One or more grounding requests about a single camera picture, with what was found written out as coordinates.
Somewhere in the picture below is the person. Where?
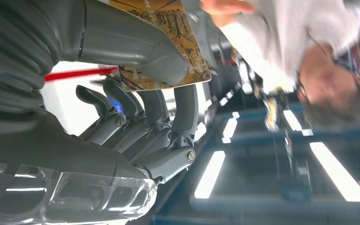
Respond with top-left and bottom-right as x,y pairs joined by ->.
200,0 -> 360,128

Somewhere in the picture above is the red barrier belt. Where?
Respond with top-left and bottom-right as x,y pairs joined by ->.
43,66 -> 120,83

